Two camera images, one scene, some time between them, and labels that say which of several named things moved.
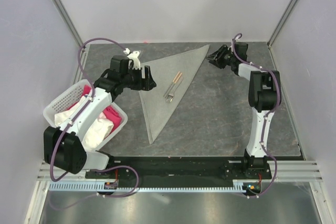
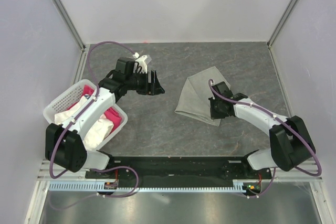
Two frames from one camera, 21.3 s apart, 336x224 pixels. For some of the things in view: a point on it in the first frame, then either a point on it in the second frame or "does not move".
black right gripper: (216, 57) to (213, 115)
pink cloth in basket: (111, 112) does not move
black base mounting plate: (179, 169) does not move
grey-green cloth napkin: (170, 75) to (194, 101)
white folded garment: (98, 131) does not move
